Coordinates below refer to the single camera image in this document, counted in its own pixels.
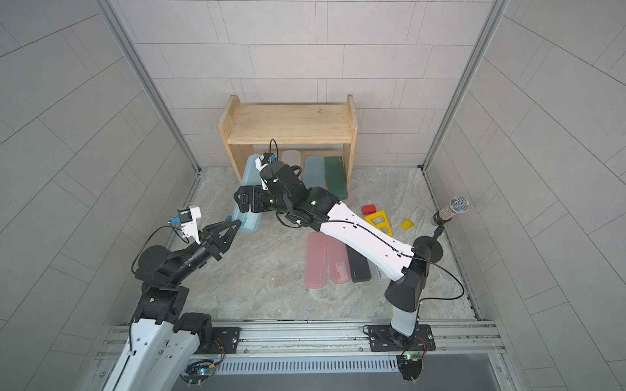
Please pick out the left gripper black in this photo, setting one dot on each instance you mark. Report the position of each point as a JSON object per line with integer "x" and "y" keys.
{"x": 212, "y": 242}

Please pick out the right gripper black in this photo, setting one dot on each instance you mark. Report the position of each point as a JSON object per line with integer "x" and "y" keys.
{"x": 262, "y": 202}

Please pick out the light teal pencil case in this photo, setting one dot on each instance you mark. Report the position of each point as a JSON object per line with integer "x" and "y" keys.
{"x": 313, "y": 175}
{"x": 249, "y": 219}

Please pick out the frosted white pencil case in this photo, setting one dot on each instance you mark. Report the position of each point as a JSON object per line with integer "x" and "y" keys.
{"x": 291, "y": 157}

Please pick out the dark green pencil case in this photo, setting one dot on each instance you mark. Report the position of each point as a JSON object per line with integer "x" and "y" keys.
{"x": 335, "y": 177}

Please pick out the pink pencil case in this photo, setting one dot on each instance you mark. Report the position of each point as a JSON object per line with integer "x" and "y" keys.
{"x": 337, "y": 258}
{"x": 315, "y": 261}

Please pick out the black pencil case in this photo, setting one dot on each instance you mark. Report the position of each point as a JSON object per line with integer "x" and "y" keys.
{"x": 359, "y": 266}

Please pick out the clear white pencil case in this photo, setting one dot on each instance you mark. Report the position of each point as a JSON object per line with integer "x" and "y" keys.
{"x": 378, "y": 276}

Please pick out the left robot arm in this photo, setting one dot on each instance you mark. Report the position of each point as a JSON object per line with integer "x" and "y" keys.
{"x": 166, "y": 344}

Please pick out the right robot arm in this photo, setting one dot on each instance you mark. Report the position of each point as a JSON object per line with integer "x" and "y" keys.
{"x": 270, "y": 185}

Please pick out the wooden two-tier shelf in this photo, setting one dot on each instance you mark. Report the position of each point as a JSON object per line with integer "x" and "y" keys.
{"x": 241, "y": 127}

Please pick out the red rectangular block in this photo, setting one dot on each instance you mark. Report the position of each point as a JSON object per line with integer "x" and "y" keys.
{"x": 368, "y": 210}

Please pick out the small yellow block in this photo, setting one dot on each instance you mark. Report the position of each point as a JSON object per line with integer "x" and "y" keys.
{"x": 407, "y": 224}

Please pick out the silver microphone on stand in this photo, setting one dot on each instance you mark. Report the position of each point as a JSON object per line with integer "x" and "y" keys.
{"x": 440, "y": 225}

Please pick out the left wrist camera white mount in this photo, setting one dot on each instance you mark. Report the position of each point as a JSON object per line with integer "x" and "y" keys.
{"x": 185, "y": 224}

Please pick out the yellow frame block with hole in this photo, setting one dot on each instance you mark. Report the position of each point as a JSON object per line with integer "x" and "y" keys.
{"x": 380, "y": 220}

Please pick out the left circuit board with wires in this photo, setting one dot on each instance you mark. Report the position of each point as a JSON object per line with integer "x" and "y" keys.
{"x": 197, "y": 372}

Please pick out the circuit board with wires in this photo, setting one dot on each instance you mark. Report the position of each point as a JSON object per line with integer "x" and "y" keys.
{"x": 410, "y": 366}
{"x": 197, "y": 372}

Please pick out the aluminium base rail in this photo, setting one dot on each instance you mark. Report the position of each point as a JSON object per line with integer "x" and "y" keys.
{"x": 256, "y": 347}

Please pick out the right circuit board with wires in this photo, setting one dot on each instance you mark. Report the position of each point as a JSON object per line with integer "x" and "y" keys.
{"x": 410, "y": 366}

